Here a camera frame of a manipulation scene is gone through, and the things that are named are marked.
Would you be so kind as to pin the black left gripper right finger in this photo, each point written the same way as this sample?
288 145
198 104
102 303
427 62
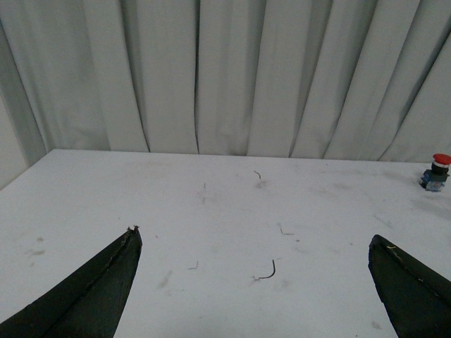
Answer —
416 298

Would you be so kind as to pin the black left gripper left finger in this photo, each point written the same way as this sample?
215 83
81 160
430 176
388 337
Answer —
89 302

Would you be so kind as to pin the red mushroom push button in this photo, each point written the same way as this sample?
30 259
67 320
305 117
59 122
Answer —
434 179

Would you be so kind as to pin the white pleated curtain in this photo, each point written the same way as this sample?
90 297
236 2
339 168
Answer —
349 80

